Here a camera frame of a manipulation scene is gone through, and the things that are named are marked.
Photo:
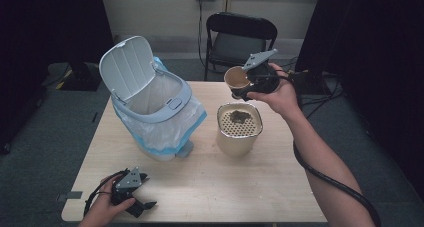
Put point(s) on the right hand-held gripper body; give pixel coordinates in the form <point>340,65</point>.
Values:
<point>265,77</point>

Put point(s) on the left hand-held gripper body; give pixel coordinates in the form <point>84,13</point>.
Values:
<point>126,183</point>

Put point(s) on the brown paper cup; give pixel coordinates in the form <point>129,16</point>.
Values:
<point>235,78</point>

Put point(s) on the dark wet tea leaves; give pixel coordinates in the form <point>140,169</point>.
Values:
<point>239,116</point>

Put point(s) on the beige container with strainer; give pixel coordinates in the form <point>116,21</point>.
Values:
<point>235,143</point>

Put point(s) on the white pedal trash can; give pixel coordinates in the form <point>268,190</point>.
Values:
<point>128,65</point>

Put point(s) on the person's right hand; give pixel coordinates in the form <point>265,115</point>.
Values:
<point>281,97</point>

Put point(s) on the person's left hand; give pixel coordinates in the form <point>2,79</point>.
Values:
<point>101,208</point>

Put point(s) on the black folding chair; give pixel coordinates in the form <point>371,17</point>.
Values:
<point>238,43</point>

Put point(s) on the white and blue trash bag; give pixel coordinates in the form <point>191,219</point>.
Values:
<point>166,130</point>

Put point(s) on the grey tape strip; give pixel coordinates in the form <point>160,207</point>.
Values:
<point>70,196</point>

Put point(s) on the black curtain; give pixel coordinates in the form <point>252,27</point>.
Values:
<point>376,70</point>
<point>40,47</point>

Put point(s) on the black stand base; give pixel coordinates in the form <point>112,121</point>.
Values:
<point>80,78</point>

